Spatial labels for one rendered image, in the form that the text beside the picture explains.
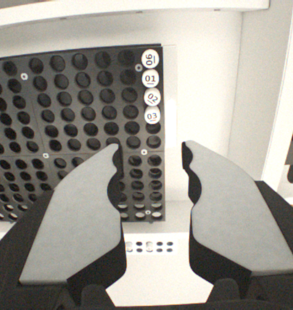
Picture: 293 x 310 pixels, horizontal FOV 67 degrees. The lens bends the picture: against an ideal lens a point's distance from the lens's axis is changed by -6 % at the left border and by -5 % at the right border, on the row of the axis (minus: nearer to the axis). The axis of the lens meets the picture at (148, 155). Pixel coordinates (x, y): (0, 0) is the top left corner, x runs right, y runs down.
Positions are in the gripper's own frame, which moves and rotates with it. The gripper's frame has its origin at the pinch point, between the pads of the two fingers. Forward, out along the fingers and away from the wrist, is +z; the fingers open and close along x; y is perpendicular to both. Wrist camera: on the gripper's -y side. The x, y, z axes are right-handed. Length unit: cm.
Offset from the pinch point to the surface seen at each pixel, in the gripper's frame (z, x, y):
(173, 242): 17.7, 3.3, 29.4
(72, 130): 10.6, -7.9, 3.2
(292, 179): 6.1, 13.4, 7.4
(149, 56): 6.3, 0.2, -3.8
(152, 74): 6.3, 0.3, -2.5
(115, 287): 22, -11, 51
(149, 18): 13.9, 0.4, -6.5
